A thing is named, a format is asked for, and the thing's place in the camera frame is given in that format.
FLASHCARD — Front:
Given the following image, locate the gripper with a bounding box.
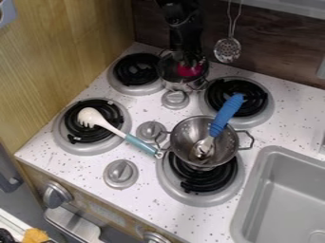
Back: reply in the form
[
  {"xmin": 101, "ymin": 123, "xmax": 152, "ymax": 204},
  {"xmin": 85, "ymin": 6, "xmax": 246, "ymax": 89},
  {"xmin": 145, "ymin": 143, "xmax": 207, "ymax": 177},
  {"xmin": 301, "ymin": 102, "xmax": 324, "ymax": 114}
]
[{"xmin": 168, "ymin": 28, "xmax": 207, "ymax": 68}]

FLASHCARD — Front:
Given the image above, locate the pink toy radish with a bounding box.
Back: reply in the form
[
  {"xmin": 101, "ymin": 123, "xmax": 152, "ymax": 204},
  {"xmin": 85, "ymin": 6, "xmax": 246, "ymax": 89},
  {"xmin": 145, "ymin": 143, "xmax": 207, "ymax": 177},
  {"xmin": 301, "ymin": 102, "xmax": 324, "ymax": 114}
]
[{"xmin": 176, "ymin": 63, "xmax": 203, "ymax": 78}]

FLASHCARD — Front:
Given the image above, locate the silver pot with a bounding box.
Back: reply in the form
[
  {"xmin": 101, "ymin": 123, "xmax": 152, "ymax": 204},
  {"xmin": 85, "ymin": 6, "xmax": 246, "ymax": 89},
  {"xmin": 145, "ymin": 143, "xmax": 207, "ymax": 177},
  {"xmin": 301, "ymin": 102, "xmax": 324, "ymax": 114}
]
[{"xmin": 156, "ymin": 49, "xmax": 213, "ymax": 93}]

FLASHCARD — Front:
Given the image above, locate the silver hanging skimmer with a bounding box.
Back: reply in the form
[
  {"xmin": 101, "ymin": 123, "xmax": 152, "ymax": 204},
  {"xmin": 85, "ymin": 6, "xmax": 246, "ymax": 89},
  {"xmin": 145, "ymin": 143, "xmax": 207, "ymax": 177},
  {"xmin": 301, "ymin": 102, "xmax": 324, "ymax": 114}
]
[{"xmin": 212, "ymin": 0, "xmax": 244, "ymax": 65}]

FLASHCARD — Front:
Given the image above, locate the silver strainer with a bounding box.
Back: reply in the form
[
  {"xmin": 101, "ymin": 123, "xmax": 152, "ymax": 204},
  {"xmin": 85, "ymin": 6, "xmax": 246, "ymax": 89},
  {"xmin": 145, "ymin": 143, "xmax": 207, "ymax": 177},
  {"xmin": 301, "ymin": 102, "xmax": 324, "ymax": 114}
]
[{"xmin": 153, "ymin": 115, "xmax": 257, "ymax": 169}]

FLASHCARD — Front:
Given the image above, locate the toy stove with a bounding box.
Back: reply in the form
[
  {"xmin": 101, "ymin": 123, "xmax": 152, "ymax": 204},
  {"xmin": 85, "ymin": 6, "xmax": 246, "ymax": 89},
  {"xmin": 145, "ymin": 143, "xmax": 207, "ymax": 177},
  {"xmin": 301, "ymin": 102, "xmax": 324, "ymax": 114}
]
[{"xmin": 50, "ymin": 51, "xmax": 277, "ymax": 209}]

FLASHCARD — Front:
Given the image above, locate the toy sink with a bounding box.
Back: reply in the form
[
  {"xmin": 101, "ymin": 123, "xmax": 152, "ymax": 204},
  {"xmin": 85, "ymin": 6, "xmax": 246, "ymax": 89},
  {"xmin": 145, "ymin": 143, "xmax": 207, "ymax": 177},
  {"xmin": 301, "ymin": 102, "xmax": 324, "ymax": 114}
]
[{"xmin": 229, "ymin": 144, "xmax": 325, "ymax": 243}]

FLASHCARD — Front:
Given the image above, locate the yellow toy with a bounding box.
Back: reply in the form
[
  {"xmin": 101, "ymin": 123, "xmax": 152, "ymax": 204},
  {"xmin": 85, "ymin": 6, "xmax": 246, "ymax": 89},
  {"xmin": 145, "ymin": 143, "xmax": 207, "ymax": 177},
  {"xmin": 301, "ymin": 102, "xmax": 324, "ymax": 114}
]
[{"xmin": 20, "ymin": 227, "xmax": 51, "ymax": 243}]

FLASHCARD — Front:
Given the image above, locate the blue handled silver spoon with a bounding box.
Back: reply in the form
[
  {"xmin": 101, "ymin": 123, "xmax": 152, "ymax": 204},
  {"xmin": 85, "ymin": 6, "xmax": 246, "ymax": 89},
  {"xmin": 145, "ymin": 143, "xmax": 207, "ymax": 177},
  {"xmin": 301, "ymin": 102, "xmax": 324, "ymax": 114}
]
[{"xmin": 187, "ymin": 92, "xmax": 247, "ymax": 161}]

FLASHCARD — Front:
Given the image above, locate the white pasta spoon teal handle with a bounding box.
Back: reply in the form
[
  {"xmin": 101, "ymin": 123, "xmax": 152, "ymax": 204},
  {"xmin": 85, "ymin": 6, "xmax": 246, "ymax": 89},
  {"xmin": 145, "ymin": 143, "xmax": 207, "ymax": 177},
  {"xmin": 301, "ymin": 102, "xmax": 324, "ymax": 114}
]
[{"xmin": 76, "ymin": 106, "xmax": 165, "ymax": 159}]

